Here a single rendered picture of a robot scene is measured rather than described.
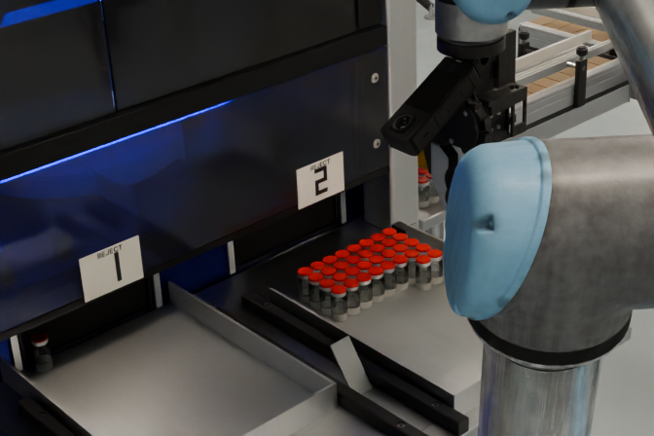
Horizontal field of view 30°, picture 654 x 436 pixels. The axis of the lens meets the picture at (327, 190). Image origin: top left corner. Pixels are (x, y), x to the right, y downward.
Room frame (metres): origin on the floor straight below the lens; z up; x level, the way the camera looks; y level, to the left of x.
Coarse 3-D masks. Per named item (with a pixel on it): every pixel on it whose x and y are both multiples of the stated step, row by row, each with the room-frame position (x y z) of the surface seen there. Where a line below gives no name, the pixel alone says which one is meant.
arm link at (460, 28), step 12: (444, 12) 1.18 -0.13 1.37; (456, 12) 1.17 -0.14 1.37; (444, 24) 1.18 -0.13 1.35; (456, 24) 1.17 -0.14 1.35; (468, 24) 1.16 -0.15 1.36; (480, 24) 1.16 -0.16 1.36; (492, 24) 1.17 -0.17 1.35; (504, 24) 1.18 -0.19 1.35; (444, 36) 1.18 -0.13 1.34; (456, 36) 1.17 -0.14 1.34; (468, 36) 1.16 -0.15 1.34; (480, 36) 1.16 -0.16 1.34; (492, 36) 1.17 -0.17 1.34
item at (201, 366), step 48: (96, 336) 1.37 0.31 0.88; (144, 336) 1.36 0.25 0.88; (192, 336) 1.36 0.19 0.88; (240, 336) 1.32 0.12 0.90; (48, 384) 1.26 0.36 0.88; (96, 384) 1.26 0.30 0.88; (144, 384) 1.25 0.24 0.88; (192, 384) 1.25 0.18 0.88; (240, 384) 1.24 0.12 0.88; (288, 384) 1.24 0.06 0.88; (336, 384) 1.19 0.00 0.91; (96, 432) 1.16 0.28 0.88; (144, 432) 1.15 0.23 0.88; (192, 432) 1.15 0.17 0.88; (240, 432) 1.15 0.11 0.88; (288, 432) 1.14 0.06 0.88
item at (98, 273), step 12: (132, 240) 1.32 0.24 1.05; (96, 252) 1.29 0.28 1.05; (108, 252) 1.30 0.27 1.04; (120, 252) 1.31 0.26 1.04; (132, 252) 1.32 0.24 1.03; (84, 264) 1.28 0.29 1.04; (96, 264) 1.29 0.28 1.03; (108, 264) 1.30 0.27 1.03; (120, 264) 1.31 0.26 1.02; (132, 264) 1.32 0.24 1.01; (84, 276) 1.28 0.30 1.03; (96, 276) 1.29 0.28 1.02; (108, 276) 1.30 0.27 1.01; (132, 276) 1.32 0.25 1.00; (84, 288) 1.27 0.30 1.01; (96, 288) 1.28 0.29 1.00; (108, 288) 1.29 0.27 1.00
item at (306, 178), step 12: (336, 156) 1.54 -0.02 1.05; (300, 168) 1.50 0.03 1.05; (312, 168) 1.51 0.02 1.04; (336, 168) 1.54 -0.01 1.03; (300, 180) 1.50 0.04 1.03; (312, 180) 1.51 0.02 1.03; (336, 180) 1.54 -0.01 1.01; (300, 192) 1.50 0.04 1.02; (312, 192) 1.51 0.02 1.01; (336, 192) 1.54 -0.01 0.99; (300, 204) 1.50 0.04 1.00
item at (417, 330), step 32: (416, 288) 1.45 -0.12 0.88; (320, 320) 1.33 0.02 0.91; (352, 320) 1.38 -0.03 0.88; (384, 320) 1.37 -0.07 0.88; (416, 320) 1.37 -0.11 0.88; (448, 320) 1.36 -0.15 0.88; (384, 352) 1.30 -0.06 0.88; (416, 352) 1.29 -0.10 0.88; (448, 352) 1.29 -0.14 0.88; (480, 352) 1.29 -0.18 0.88; (416, 384) 1.20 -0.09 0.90; (448, 384) 1.22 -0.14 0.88; (480, 384) 1.18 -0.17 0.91
